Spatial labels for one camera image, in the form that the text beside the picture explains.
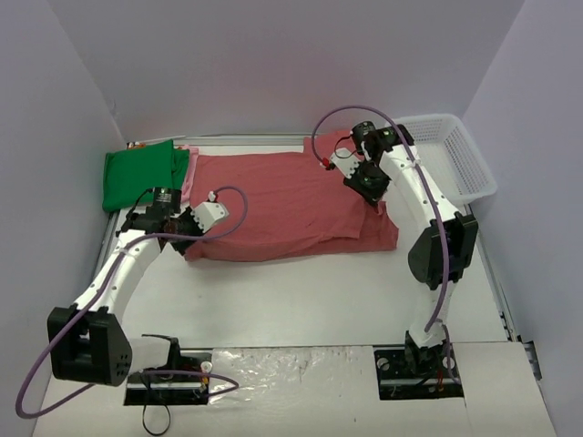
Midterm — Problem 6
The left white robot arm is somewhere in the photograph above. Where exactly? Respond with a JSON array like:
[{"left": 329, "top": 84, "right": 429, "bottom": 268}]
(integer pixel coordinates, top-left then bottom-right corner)
[{"left": 47, "top": 188, "right": 224, "bottom": 387}]

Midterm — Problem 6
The green folded t shirt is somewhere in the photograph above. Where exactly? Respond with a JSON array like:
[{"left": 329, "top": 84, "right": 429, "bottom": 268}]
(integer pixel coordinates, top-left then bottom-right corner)
[{"left": 102, "top": 140, "right": 190, "bottom": 212}]

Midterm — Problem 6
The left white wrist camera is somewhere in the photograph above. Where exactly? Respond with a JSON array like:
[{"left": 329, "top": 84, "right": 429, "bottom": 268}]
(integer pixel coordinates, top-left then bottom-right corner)
[{"left": 190, "top": 201, "right": 230, "bottom": 234}]

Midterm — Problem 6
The pink folded t shirt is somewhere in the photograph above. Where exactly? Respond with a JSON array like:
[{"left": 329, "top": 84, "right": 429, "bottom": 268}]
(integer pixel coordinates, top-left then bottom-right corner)
[{"left": 175, "top": 145, "right": 199, "bottom": 204}]

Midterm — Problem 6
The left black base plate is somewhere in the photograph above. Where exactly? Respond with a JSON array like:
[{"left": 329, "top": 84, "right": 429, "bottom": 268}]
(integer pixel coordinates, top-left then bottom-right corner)
[{"left": 123, "top": 350, "right": 212, "bottom": 406}]

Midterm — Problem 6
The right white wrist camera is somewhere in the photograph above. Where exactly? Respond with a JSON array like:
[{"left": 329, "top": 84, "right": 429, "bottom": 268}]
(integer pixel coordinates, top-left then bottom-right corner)
[{"left": 330, "top": 147, "right": 362, "bottom": 178}]

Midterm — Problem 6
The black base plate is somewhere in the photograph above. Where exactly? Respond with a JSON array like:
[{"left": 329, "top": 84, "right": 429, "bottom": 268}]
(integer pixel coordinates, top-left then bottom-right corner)
[
  {"left": 123, "top": 350, "right": 212, "bottom": 406},
  {"left": 373, "top": 346, "right": 464, "bottom": 401}
]

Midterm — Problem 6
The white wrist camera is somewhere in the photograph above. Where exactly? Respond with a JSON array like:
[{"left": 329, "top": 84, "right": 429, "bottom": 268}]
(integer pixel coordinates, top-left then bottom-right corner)
[
  {"left": 190, "top": 201, "right": 230, "bottom": 234},
  {"left": 330, "top": 147, "right": 362, "bottom": 178}
]

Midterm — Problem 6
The white plastic basket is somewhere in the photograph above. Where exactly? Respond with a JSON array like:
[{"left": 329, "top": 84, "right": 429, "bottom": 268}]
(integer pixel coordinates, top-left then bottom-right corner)
[{"left": 395, "top": 114, "right": 497, "bottom": 206}]

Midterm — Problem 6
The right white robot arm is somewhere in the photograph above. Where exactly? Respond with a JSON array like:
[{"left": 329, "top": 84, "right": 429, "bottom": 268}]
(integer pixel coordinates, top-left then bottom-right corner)
[{"left": 332, "top": 121, "right": 478, "bottom": 377}]

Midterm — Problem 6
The thin black cable loop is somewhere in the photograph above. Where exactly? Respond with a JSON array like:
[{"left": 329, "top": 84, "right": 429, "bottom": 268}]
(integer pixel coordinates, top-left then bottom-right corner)
[{"left": 140, "top": 402, "right": 173, "bottom": 436}]

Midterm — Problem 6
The red t shirt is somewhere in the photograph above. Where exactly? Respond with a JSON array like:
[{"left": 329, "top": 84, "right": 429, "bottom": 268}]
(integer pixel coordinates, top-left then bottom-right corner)
[{"left": 184, "top": 150, "right": 399, "bottom": 262}]

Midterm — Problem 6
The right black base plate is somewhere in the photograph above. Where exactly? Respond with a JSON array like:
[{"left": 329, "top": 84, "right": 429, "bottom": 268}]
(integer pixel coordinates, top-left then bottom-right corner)
[{"left": 373, "top": 346, "right": 464, "bottom": 401}]

